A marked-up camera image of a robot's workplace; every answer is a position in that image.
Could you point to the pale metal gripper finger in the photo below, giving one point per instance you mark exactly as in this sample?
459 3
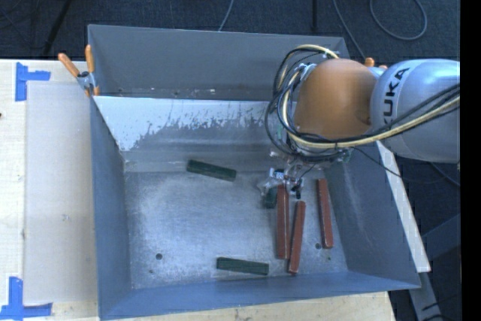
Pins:
267 185
277 174

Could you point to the short dark green block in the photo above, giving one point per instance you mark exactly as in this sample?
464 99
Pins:
270 200

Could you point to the red-brown flat block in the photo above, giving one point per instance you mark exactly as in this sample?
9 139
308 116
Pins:
325 214
283 225
297 237

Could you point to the dark green flat block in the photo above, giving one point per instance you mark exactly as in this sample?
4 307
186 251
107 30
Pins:
242 266
211 170

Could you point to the grey metal bin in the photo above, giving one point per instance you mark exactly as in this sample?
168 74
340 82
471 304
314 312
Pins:
195 221

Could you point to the pale wood flat board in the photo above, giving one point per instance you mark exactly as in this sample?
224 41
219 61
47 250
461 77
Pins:
58 191

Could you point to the black cylinder on white bracket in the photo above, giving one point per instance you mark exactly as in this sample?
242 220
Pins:
298 190

